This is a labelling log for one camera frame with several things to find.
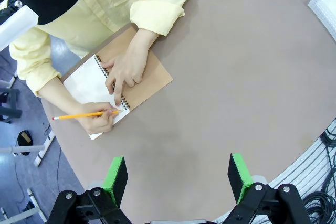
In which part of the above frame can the white perforated plastic basket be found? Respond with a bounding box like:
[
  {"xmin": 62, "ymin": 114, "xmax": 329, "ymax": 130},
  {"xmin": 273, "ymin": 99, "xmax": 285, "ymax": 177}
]
[{"xmin": 308, "ymin": 0, "xmax": 336, "ymax": 36}]

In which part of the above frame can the white plastic block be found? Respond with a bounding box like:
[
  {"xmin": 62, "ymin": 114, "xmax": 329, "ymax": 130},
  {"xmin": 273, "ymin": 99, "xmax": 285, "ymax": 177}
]
[{"xmin": 0, "ymin": 5, "xmax": 39, "ymax": 51}]

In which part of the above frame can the person's left hand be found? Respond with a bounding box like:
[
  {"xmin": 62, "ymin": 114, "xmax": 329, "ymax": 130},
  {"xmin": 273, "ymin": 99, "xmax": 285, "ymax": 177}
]
[{"xmin": 101, "ymin": 47, "xmax": 151, "ymax": 106}]

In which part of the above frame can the person's right forearm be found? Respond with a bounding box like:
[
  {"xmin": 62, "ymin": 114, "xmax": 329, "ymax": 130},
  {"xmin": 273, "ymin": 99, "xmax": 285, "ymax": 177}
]
[{"xmin": 15, "ymin": 58, "xmax": 85, "ymax": 116}]

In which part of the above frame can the brown spiral notebook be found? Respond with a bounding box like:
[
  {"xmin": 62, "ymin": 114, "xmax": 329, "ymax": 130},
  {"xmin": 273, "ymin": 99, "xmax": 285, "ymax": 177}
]
[{"xmin": 62, "ymin": 26, "xmax": 174, "ymax": 141}]

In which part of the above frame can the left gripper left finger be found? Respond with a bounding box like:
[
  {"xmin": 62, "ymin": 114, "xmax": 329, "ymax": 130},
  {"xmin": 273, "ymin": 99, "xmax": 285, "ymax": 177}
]
[{"xmin": 47, "ymin": 156, "xmax": 132, "ymax": 224}]

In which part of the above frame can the white metal table leg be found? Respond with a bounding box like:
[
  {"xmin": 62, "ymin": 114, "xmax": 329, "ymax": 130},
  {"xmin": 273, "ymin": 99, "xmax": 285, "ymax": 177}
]
[
  {"xmin": 0, "ymin": 70, "xmax": 19, "ymax": 90},
  {"xmin": 0, "ymin": 188, "xmax": 48, "ymax": 224}
]

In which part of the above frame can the grey plastic stool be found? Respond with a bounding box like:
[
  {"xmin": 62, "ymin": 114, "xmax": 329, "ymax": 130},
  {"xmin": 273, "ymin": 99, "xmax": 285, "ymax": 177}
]
[{"xmin": 0, "ymin": 87, "xmax": 23, "ymax": 124}]

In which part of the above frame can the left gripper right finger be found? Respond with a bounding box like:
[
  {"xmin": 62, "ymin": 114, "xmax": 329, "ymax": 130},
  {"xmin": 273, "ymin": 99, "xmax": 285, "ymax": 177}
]
[{"xmin": 224, "ymin": 153, "xmax": 312, "ymax": 224}]

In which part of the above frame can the yellow pencil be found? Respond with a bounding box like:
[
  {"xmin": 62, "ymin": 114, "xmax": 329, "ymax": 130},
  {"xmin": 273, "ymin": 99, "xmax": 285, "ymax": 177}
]
[{"xmin": 51, "ymin": 110, "xmax": 123, "ymax": 121}]

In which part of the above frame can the person's left forearm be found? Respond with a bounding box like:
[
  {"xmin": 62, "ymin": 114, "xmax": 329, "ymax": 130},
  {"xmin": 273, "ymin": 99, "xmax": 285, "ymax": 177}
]
[{"xmin": 130, "ymin": 0, "xmax": 194, "ymax": 51}]

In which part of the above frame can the dark cable bundle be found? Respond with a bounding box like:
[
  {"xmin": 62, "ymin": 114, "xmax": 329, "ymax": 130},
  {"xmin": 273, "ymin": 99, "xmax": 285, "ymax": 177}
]
[{"xmin": 321, "ymin": 119, "xmax": 336, "ymax": 190}]

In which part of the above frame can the person's right hand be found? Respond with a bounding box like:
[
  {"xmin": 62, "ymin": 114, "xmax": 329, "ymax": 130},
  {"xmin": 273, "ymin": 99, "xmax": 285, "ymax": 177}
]
[{"xmin": 75, "ymin": 101, "xmax": 123, "ymax": 135}]

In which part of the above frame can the black coiled cable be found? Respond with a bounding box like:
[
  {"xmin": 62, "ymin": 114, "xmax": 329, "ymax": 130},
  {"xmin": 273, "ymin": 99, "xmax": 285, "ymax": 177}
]
[{"xmin": 301, "ymin": 191, "xmax": 336, "ymax": 224}]

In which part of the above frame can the black slipper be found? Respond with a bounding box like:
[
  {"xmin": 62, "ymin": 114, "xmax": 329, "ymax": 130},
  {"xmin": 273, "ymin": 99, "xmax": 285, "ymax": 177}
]
[{"xmin": 15, "ymin": 130, "xmax": 35, "ymax": 156}]

